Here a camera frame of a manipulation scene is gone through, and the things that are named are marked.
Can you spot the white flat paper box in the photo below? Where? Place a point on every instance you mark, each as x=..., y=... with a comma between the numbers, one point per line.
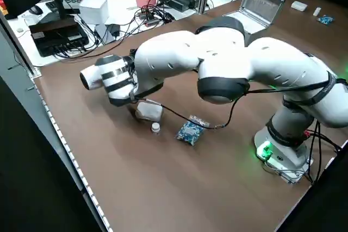
x=102, y=32

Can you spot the black computer mouse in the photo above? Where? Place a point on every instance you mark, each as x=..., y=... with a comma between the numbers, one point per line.
x=36, y=10

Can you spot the white rectangular plastic box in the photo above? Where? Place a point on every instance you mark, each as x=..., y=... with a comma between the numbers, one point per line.
x=149, y=112
x=299, y=5

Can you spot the grey table edge rail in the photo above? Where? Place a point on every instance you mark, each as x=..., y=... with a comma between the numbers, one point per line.
x=69, y=158

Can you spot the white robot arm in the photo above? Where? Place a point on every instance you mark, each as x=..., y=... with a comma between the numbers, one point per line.
x=168, y=55

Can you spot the silver aluminium medical kit case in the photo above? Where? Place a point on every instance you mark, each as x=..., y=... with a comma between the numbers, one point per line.
x=261, y=3

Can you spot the black plug adapter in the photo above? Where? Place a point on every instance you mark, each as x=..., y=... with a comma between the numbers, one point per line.
x=113, y=29

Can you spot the small clear bottle white cap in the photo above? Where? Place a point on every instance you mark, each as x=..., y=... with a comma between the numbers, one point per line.
x=155, y=128

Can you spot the black docking box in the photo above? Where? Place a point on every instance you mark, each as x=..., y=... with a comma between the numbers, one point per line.
x=54, y=36

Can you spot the bag of blue white capsules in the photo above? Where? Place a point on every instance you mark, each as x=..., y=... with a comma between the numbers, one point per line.
x=191, y=131
x=325, y=19

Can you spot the white cube box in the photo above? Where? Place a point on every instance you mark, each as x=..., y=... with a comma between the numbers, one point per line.
x=93, y=10

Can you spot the grey usb hub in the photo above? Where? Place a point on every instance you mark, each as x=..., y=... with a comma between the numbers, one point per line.
x=152, y=22

